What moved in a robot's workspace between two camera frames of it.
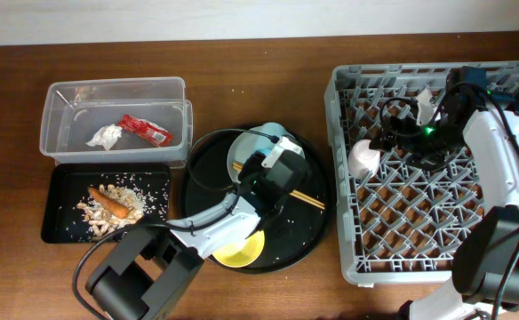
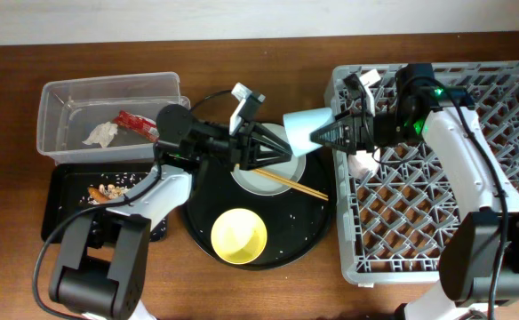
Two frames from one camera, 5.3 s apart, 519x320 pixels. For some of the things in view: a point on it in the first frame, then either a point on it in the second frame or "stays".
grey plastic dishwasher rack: [402, 225] stays
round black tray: [291, 234] stays
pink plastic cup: [363, 162] stays
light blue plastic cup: [271, 128] → [300, 124]
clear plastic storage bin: [116, 120] stays
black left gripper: [250, 173] → [243, 143]
